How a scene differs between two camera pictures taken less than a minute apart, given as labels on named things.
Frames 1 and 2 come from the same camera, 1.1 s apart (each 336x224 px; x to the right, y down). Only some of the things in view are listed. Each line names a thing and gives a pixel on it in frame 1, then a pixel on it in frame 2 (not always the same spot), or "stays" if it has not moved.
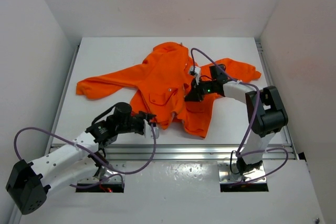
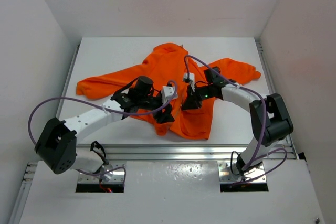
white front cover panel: x=188 y=192 stays
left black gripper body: x=137 y=120 -> x=153 y=102
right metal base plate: x=226 y=174 stays
